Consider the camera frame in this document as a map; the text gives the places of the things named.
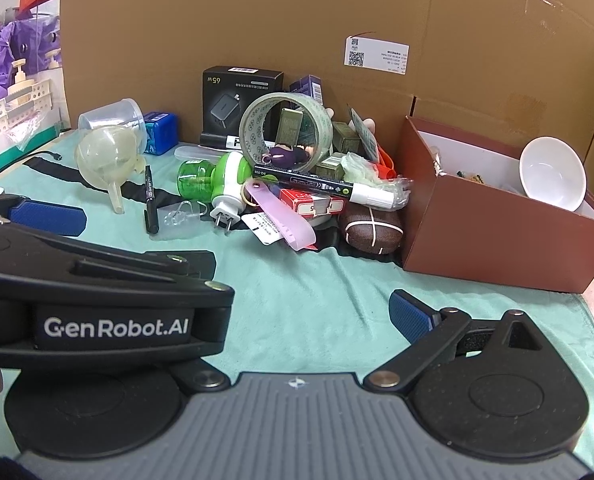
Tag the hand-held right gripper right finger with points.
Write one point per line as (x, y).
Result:
(411, 320)

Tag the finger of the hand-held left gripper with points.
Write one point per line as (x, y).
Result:
(47, 215)
(117, 327)

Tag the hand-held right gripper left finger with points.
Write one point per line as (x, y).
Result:
(208, 379)

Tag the reddish brown cardboard box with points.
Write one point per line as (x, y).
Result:
(497, 240)

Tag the red card box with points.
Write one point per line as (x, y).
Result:
(309, 204)

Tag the translucent funnel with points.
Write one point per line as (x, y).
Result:
(104, 160)

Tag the white perforated basket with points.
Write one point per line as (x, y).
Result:
(12, 130)

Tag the brown toy football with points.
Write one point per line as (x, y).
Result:
(362, 232)

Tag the black marker pen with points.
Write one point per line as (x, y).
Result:
(151, 200)

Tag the teal cloth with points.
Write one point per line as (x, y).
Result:
(302, 300)

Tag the clear measuring cup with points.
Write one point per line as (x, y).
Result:
(112, 112)

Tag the clear plastic hook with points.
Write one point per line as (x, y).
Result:
(182, 212)

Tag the cream pump bottle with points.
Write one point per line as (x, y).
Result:
(21, 85)

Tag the blue box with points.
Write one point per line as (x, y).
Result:
(161, 132)

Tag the white paper tag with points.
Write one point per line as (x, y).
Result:
(262, 230)

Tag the clear bag with green contents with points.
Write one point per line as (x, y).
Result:
(359, 170)

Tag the orange plastic scoop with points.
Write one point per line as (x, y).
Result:
(386, 162)

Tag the clear plastic case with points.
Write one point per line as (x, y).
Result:
(197, 152)

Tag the black and white marker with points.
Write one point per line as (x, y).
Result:
(317, 182)

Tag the green plug-in mosquito repellent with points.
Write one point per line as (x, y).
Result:
(229, 180)

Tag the green printed packet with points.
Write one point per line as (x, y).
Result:
(366, 135)

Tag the white plastic object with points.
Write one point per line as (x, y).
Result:
(369, 124)

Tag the white bowl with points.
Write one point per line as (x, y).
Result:
(552, 170)

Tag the purple figurine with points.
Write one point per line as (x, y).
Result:
(287, 154)

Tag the black charger box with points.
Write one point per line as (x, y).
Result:
(227, 95)

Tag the clear tape roll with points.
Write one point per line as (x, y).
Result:
(249, 130)

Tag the small purple box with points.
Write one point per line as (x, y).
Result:
(307, 87)

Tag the white shipping label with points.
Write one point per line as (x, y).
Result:
(377, 55)

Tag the large brown cardboard panel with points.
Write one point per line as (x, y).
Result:
(277, 15)

